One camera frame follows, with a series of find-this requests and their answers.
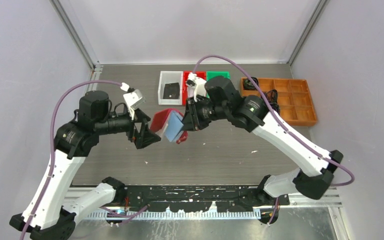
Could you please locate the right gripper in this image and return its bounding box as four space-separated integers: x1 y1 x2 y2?
179 94 229 132

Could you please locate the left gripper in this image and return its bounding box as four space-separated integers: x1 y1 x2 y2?
95 106 161 148

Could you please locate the red card holder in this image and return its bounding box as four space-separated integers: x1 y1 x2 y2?
149 108 188 144

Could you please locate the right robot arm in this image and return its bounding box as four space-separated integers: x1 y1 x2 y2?
182 72 343 206

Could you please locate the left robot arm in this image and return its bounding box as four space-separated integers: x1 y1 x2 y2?
9 88 161 240

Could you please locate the black card in white bin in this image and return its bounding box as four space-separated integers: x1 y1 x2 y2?
162 82 180 100

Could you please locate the red plastic bin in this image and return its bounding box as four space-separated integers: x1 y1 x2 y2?
182 71 207 106

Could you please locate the green plastic bin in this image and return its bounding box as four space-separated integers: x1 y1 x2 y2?
206 71 231 81

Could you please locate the white plastic bin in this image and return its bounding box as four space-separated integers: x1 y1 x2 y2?
157 71 184 106

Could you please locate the rolled black belt top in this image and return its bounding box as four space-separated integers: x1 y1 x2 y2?
242 77 259 91

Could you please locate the rolled black belt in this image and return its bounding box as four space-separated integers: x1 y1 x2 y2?
242 77 259 91
264 89 278 104
270 102 281 115

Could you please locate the rolled black belt middle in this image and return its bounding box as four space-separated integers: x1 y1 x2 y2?
264 89 278 104

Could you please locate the rolled black belt lower right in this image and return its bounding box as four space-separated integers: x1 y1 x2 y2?
270 102 281 115

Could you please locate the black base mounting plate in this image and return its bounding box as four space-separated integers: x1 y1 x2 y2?
93 184 291 214

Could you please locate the orange compartment tray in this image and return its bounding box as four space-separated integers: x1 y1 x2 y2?
255 77 318 127

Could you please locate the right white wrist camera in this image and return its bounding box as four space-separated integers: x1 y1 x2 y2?
187 72 207 102

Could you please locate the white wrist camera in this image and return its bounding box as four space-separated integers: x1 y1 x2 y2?
123 88 146 120
187 72 207 102

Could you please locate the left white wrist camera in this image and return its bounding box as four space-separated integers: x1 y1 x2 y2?
123 88 146 120

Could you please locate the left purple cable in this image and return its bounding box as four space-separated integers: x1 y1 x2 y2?
19 79 150 240

